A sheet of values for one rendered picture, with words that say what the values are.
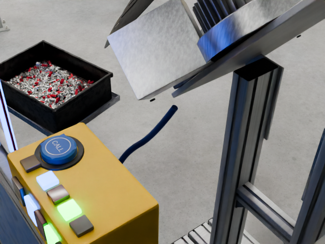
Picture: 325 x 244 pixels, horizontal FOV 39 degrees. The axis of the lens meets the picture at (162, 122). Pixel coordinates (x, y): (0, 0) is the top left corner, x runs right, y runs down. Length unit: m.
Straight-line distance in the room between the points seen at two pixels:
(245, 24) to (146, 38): 0.20
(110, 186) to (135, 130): 1.68
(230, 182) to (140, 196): 0.66
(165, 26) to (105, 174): 0.39
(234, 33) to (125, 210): 0.36
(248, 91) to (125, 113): 1.37
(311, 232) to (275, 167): 1.08
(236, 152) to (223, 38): 0.38
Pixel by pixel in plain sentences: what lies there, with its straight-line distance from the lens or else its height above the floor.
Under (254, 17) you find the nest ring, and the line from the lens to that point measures 0.71.
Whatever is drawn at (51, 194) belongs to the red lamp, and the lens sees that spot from 0.49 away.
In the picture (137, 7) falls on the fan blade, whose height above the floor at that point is 1.00.
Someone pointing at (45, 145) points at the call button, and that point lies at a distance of 0.53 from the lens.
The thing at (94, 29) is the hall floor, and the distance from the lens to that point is 2.95.
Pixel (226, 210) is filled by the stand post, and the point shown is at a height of 0.51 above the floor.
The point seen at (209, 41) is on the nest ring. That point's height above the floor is 1.05.
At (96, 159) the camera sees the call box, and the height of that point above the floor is 1.07.
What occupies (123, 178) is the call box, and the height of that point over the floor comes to 1.07.
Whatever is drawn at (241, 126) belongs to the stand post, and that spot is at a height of 0.79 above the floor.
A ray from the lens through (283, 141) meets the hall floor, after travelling 2.20.
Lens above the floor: 1.44
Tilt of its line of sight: 41 degrees down
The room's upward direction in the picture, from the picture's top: 1 degrees clockwise
